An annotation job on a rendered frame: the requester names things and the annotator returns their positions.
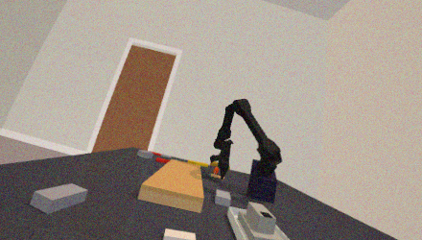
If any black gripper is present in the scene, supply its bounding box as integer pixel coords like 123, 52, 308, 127
218, 150, 230, 180

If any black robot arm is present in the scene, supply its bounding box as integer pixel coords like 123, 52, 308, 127
214, 99, 283, 178

